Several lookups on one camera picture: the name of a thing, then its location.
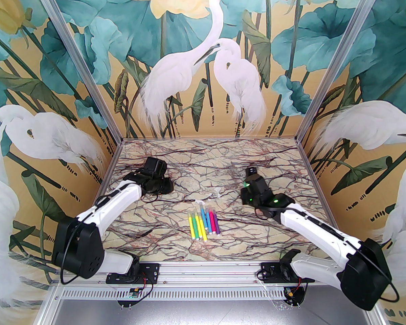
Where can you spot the purple marker pen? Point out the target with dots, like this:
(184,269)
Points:
(216,225)

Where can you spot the pink marker pen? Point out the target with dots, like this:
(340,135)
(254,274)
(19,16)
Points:
(212,223)

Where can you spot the blue marker pen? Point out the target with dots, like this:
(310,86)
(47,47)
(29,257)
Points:
(205,222)
(209,224)

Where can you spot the green marker pen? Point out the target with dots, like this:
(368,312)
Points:
(196,230)

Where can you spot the yellow marker pen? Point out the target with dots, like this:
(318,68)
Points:
(199,231)
(203,233)
(191,229)

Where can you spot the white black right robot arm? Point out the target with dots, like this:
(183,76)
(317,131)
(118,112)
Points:
(318,229)

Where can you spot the clear plastic bag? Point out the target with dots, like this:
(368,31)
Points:
(217,191)

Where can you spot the white paper scrap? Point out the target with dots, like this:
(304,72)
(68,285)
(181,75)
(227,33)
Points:
(199,202)

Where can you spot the small green circuit board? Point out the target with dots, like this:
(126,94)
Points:
(133,294)

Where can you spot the perforated grey metal panel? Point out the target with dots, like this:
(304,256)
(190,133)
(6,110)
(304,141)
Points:
(206,311)

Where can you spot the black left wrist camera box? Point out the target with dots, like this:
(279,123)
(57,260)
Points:
(155,167)

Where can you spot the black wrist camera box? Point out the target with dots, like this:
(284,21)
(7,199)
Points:
(251,172)
(155,167)

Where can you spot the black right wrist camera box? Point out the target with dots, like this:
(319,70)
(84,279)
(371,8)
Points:
(251,172)

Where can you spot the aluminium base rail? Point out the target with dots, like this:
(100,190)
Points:
(206,273)

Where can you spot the black round connector bracket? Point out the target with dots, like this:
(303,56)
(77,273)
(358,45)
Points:
(292,296)

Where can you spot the aluminium frame post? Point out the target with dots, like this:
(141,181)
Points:
(81,63)
(336,63)

